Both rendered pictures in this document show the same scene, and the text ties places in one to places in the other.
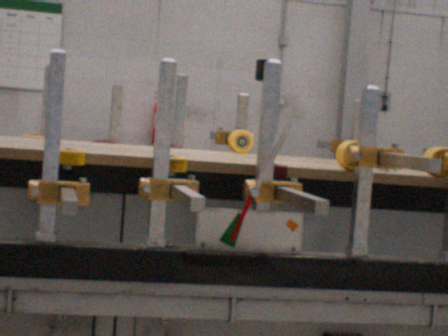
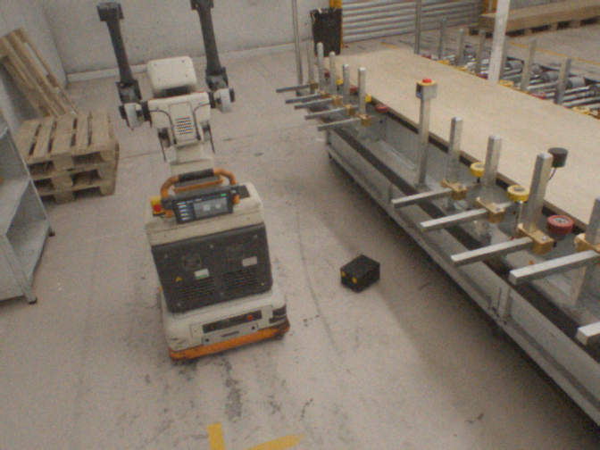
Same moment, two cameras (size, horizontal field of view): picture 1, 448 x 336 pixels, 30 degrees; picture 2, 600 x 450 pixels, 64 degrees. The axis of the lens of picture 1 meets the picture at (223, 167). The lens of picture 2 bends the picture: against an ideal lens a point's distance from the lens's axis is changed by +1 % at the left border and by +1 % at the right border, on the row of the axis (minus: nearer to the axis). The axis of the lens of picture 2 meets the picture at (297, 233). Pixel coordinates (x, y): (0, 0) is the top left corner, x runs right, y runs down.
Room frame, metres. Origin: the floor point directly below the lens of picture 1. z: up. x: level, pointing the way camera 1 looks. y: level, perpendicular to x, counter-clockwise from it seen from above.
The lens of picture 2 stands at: (1.15, -1.49, 1.83)
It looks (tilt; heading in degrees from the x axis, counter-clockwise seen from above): 32 degrees down; 88
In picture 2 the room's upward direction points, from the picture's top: 5 degrees counter-clockwise
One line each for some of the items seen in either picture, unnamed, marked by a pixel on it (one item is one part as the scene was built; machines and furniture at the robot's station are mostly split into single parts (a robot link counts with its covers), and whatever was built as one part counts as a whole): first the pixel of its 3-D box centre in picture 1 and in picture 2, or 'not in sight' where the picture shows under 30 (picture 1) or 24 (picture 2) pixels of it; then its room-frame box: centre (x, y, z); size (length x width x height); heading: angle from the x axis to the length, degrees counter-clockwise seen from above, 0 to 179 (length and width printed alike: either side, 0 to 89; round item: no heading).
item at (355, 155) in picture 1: (373, 157); (596, 251); (2.08, -0.36, 0.95); 0.14 x 0.06 x 0.05; 102
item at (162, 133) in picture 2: not in sight; (185, 136); (0.70, 0.94, 0.99); 0.28 x 0.16 x 0.22; 11
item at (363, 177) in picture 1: (362, 183); (586, 265); (2.07, -0.34, 0.88); 0.04 x 0.04 x 0.48; 12
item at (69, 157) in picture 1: (67, 171); (479, 177); (2.04, 0.38, 0.85); 0.08 x 0.08 x 0.11
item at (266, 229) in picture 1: (249, 231); (512, 254); (1.99, -0.07, 0.75); 0.26 x 0.01 x 0.10; 102
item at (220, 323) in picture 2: not in sight; (232, 320); (0.85, 0.34, 0.23); 0.41 x 0.02 x 0.08; 11
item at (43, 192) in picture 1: (59, 192); (453, 188); (1.92, 0.37, 0.81); 0.14 x 0.06 x 0.05; 102
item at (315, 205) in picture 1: (292, 197); (508, 248); (1.92, -0.16, 0.84); 0.43 x 0.03 x 0.04; 12
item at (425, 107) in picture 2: not in sight; (422, 144); (1.87, 0.65, 0.93); 0.05 x 0.05 x 0.45; 12
